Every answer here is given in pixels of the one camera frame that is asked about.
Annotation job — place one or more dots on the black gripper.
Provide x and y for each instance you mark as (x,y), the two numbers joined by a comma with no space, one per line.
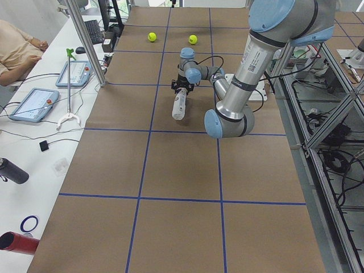
(181,80)

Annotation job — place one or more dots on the yellow tennis ball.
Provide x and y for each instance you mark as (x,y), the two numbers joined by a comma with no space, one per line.
(193,39)
(152,37)

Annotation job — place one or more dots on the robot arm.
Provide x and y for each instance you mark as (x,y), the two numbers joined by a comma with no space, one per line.
(272,25)

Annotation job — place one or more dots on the black box with label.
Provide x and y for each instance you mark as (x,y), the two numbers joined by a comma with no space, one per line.
(109,41)

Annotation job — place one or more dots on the teach pendant far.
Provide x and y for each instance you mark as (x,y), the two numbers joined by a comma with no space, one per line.
(80,73)

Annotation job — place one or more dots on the teach pendant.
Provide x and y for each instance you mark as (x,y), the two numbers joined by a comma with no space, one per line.
(80,73)
(35,106)

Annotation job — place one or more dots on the black keyboard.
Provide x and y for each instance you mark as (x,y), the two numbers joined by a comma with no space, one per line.
(94,31)

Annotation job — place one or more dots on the black computer mouse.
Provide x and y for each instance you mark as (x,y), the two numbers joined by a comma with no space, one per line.
(80,50)

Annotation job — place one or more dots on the clear plastic bag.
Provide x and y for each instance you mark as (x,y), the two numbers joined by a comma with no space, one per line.
(60,167)

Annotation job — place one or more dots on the teach pendant near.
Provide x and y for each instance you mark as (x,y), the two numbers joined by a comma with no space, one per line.
(35,106)

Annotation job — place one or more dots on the small black square device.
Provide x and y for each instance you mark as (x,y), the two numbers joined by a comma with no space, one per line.
(44,145)

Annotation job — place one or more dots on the seated person beige shirt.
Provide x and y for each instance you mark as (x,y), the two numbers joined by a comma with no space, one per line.
(20,52)

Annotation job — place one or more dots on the black water bottle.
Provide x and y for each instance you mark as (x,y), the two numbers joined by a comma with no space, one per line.
(9,171)

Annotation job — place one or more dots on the blue tape roll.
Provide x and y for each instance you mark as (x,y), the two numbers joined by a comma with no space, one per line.
(29,224)

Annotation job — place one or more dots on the red cylinder tube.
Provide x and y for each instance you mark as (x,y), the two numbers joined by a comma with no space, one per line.
(18,243)

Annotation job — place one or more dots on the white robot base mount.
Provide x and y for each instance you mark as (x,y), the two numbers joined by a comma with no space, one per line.
(259,94)

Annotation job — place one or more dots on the green handled reacher grabber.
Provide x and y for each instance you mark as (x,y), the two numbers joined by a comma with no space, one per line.
(69,115)

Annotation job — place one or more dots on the aluminium frame post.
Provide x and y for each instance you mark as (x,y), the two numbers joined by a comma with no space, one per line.
(85,40)

